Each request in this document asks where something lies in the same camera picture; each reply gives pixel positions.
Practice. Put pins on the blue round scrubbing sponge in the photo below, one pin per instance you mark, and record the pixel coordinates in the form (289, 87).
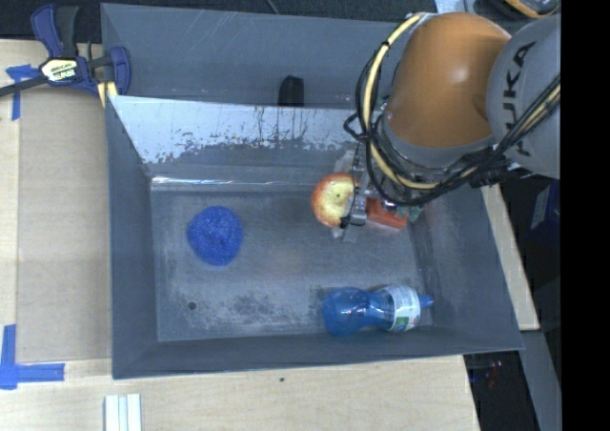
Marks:
(215, 236)

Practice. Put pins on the red and yellow apple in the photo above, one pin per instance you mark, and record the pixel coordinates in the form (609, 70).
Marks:
(329, 200)

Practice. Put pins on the small black block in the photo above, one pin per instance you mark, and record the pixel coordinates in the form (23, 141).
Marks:
(291, 91)

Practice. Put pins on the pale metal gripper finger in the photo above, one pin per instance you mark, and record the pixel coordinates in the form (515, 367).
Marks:
(345, 163)
(351, 230)

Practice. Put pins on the blue clear plastic bottle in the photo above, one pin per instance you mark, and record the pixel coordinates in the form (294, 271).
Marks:
(355, 311)

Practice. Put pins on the orange-red block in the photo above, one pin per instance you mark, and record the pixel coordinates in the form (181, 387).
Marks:
(383, 217)

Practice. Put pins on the grey metal bin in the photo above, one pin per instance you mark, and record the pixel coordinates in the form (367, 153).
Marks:
(286, 252)

